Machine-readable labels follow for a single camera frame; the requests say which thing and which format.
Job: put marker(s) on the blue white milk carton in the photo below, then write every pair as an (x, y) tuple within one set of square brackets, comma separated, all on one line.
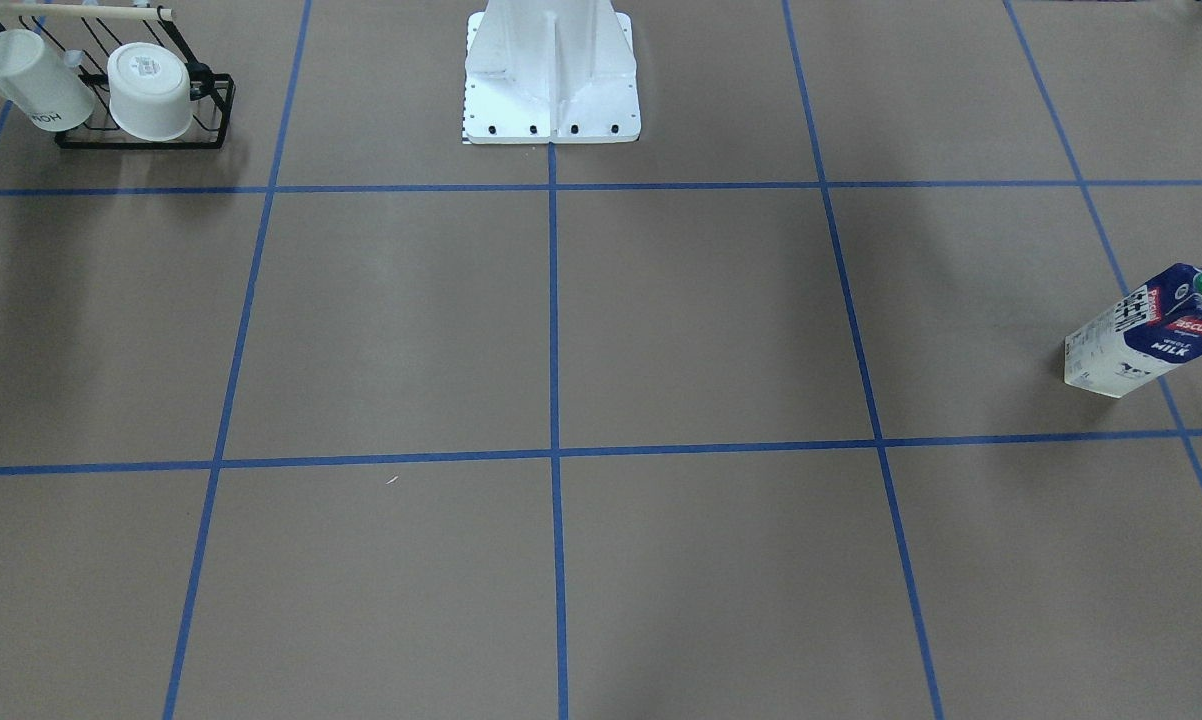
[(1150, 332)]

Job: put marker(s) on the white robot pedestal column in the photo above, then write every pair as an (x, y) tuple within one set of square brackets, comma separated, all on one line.
[(550, 72)]

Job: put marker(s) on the white cup lettered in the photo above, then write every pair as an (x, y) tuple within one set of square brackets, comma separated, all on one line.
[(40, 83)]

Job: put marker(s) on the black wire cup rack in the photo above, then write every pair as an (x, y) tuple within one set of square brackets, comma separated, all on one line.
[(100, 76)]

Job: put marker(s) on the white cup with label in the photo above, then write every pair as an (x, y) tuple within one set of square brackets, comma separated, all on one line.
[(149, 92)]

